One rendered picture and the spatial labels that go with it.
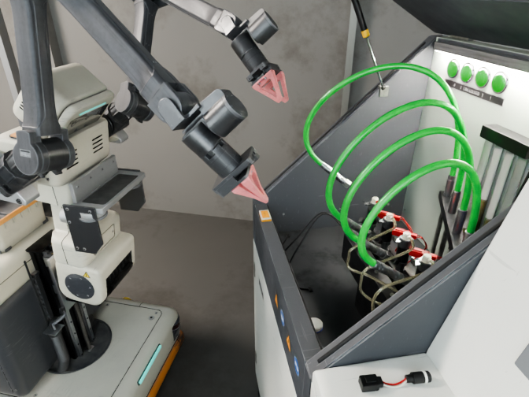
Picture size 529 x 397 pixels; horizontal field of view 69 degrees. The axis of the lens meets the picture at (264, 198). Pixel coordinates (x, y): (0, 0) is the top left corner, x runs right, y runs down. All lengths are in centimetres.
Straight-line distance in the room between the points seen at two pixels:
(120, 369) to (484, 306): 136
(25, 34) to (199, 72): 179
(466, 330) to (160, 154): 255
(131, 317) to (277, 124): 149
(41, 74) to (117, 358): 115
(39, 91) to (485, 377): 99
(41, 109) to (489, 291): 93
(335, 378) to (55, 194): 92
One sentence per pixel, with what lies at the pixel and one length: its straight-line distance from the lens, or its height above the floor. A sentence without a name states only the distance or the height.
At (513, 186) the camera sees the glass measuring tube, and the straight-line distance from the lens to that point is 101.
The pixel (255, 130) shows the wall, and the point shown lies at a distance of 266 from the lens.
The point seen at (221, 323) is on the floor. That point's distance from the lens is 218.
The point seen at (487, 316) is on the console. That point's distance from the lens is 72.
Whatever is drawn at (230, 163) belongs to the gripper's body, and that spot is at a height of 129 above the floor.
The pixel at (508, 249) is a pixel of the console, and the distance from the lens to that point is 69.
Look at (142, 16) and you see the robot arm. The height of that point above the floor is 149.
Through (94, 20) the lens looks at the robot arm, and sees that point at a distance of 86.
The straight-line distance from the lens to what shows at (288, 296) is 92.
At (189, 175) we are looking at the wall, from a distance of 296.
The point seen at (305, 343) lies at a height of 95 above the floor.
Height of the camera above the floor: 157
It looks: 29 degrees down
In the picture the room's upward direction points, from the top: straight up
